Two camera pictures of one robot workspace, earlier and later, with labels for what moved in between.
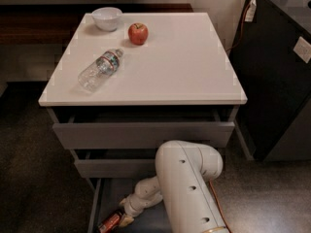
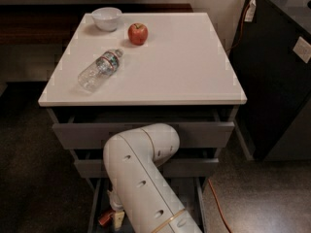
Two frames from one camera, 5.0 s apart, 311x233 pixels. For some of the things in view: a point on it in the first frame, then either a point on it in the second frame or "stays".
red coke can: x=110 y=223 -> x=105 y=217
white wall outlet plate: x=302 y=49 stays
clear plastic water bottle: x=99 y=71 stays
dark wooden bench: x=56 y=24 stays
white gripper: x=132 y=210 -> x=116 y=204
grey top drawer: x=139 y=133 stays
